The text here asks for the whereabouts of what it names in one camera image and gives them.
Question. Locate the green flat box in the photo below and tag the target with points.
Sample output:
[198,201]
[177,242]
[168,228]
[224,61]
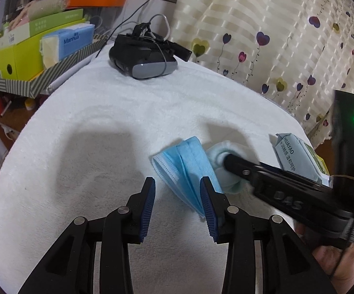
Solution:
[54,20]

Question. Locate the wooden side table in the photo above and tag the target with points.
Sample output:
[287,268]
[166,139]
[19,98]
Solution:
[14,113]

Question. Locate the heart print curtain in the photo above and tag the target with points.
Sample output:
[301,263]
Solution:
[256,12]

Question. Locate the lime green storage box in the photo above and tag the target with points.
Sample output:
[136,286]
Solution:
[24,61]

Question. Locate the grey VR headset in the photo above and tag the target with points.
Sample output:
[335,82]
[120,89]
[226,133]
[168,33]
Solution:
[146,66]

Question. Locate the blue tissue pack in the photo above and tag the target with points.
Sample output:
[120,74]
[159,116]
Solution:
[73,39]

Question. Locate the person's right hand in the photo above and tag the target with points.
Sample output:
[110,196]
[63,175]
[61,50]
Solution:
[345,263]

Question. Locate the light blue wet wipes pack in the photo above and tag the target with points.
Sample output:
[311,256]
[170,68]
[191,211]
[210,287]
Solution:
[293,159]

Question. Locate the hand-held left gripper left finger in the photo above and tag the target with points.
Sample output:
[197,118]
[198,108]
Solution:
[148,208]

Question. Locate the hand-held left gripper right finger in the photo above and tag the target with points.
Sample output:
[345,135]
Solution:
[207,211]

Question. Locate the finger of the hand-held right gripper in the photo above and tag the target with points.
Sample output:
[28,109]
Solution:
[238,165]
[287,174]

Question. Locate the white fleece table cover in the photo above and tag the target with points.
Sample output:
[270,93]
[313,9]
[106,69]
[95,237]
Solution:
[103,128]

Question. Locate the blue face mask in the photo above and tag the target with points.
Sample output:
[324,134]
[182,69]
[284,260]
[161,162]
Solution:
[189,171]

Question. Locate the striped cardboard tray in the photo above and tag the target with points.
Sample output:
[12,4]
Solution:
[57,70]

